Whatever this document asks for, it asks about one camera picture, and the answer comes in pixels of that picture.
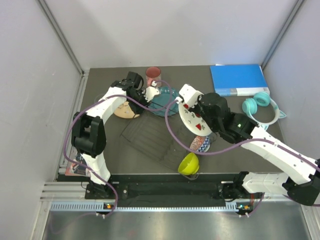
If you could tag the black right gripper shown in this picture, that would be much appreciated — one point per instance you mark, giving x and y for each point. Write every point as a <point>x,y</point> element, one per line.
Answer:
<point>198,102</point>

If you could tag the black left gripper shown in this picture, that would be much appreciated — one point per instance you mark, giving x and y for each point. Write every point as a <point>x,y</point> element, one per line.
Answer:
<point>137,110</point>

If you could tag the white watermelon plate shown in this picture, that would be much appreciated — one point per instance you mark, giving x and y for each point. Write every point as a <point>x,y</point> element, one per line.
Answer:
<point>193,123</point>

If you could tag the red blue patterned bowl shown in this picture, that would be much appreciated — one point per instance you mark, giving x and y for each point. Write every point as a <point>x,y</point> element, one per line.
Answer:
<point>200,144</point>

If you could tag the black wire dish rack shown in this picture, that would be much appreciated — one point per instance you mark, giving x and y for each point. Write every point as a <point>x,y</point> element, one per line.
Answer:
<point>149,135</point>

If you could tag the lime green bowl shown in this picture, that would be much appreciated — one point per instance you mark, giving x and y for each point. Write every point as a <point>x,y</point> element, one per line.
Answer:
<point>189,165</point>

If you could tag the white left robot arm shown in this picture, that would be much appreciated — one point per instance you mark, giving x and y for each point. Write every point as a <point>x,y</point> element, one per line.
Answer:
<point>88,134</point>

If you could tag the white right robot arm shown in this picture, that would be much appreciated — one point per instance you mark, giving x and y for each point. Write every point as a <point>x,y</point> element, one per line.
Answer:
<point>300,177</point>

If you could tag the beige floral plate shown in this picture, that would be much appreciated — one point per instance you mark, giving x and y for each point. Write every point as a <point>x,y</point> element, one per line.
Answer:
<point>124,111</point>

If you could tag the pink mug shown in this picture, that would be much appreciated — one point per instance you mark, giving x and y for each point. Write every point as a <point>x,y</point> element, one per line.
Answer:
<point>153,74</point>

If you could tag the teal scalloped plate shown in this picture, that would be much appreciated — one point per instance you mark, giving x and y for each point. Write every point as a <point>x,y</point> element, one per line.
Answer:
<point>162,100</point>

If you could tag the teal cat-ear headphones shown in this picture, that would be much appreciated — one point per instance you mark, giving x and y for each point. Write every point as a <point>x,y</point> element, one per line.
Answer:
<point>262,99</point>

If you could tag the blue clip file folder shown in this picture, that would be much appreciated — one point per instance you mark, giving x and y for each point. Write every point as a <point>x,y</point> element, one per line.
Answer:
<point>238,80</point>

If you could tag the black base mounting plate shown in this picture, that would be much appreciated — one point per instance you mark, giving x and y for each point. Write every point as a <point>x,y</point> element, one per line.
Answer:
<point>131,190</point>

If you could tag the Little Women book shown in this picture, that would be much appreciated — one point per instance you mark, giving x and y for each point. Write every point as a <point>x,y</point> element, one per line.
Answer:
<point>74,169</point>

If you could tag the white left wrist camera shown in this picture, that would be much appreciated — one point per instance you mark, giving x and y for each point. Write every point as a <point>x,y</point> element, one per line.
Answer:
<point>151,91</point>

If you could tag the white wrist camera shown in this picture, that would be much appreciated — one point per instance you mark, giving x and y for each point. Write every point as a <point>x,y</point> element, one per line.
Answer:
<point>188,96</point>
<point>151,91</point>

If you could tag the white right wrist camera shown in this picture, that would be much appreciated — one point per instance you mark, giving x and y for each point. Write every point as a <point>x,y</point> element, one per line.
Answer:
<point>188,96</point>

